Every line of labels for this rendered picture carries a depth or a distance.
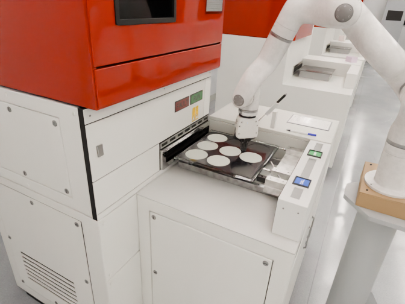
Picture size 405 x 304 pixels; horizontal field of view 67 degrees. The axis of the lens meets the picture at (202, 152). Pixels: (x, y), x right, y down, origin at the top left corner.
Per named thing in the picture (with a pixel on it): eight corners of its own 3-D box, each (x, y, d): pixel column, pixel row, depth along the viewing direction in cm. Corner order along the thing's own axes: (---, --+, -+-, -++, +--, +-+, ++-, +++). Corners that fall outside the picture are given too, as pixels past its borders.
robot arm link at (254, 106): (252, 113, 126) (261, 107, 134) (256, 81, 121) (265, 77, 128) (234, 108, 130) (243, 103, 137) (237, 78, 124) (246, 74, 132)
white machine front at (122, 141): (93, 219, 105) (77, 108, 87) (203, 139, 170) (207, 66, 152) (99, 222, 104) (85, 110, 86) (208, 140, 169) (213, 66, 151)
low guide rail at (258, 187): (178, 166, 141) (178, 160, 139) (180, 164, 142) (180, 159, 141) (285, 201, 120) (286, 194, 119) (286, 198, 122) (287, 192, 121)
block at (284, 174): (270, 175, 125) (271, 169, 124) (272, 172, 128) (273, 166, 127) (289, 181, 122) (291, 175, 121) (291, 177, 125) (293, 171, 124)
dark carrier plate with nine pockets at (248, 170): (176, 157, 133) (176, 155, 133) (211, 131, 161) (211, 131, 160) (251, 179, 119) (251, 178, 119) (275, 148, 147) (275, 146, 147)
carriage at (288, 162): (263, 192, 120) (263, 186, 118) (285, 156, 149) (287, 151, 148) (282, 198, 116) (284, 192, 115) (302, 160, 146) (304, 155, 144)
